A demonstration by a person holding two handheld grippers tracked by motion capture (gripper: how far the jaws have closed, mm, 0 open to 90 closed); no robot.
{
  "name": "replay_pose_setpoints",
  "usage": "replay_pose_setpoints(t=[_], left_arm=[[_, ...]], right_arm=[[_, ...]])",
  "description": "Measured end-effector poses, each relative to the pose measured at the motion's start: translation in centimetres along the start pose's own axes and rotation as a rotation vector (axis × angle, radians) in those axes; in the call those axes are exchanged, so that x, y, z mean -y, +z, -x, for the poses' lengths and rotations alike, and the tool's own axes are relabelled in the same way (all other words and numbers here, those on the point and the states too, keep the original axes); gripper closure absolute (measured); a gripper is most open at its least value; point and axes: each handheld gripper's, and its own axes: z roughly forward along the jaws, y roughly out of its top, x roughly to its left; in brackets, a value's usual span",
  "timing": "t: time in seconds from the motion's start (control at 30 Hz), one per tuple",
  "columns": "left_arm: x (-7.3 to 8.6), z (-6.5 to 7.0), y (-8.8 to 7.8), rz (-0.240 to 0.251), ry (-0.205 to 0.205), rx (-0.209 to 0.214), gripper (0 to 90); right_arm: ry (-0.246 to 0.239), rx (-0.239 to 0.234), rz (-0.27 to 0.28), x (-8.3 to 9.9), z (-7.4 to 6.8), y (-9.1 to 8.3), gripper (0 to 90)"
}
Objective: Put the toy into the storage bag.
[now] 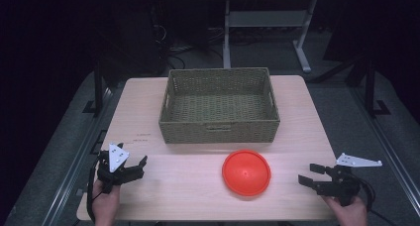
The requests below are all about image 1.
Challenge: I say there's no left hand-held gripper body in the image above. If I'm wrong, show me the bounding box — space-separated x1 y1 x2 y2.
96 142 134 194

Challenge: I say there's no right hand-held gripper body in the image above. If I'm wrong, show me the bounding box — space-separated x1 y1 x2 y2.
317 152 383 207

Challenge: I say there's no person's right hand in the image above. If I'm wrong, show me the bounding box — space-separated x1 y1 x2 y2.
321 195 368 226

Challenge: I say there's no person's left hand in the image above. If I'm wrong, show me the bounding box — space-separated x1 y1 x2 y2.
91 178 122 226

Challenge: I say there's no red round plate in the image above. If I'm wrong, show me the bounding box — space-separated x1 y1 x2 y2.
221 149 272 197

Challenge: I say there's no black metal stand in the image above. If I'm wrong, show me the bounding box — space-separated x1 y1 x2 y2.
363 56 392 119
82 58 107 117

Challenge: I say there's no green woven basket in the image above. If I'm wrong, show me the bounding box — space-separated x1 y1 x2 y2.
158 66 281 145

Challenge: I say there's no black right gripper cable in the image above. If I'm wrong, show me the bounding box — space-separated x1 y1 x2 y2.
352 174 399 226

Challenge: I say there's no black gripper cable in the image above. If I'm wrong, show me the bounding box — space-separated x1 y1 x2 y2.
85 155 104 224
352 174 399 226

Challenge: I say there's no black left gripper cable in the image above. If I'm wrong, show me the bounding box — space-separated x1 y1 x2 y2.
85 155 104 224

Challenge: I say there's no metal floor rail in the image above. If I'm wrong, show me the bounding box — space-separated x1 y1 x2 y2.
348 86 420 218
41 86 117 226

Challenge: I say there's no bundle of floor cables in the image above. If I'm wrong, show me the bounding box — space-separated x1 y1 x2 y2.
150 21 229 70

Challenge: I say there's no grey metal desk frame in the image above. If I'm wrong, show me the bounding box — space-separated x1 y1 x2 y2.
222 0 318 74

